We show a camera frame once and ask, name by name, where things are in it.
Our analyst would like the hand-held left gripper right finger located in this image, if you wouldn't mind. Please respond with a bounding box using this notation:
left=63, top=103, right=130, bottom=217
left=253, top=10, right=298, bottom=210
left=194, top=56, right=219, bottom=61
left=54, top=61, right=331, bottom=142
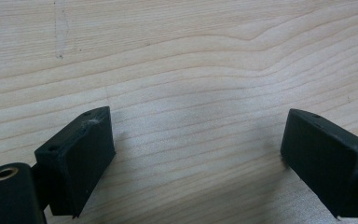
left=280, top=107, right=358, bottom=218

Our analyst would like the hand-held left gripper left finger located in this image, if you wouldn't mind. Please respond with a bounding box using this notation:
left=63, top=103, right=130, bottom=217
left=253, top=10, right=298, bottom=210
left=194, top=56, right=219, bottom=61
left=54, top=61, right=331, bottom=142
left=34, top=105, right=117, bottom=218

